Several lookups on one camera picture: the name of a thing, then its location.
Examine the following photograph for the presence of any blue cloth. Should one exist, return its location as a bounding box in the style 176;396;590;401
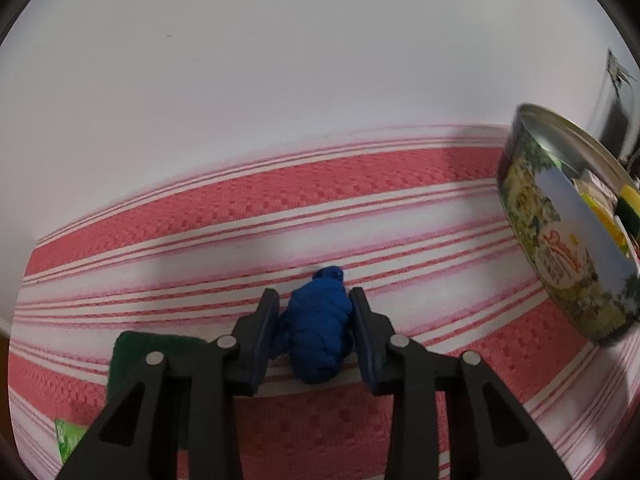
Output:
270;266;352;385

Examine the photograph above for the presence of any dark green scouring pad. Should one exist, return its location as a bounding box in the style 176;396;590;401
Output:
106;330;207;403

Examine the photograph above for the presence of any green leaf tissue pack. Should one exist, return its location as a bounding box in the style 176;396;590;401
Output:
54;418;87;464

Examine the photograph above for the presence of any round metal tin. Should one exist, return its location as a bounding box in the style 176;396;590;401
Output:
497;103;639;346

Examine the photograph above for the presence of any red striped bed sheet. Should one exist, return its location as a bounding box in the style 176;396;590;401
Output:
8;125;639;479

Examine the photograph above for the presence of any yellow sponge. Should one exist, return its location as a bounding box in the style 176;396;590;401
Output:
579;191;639;259

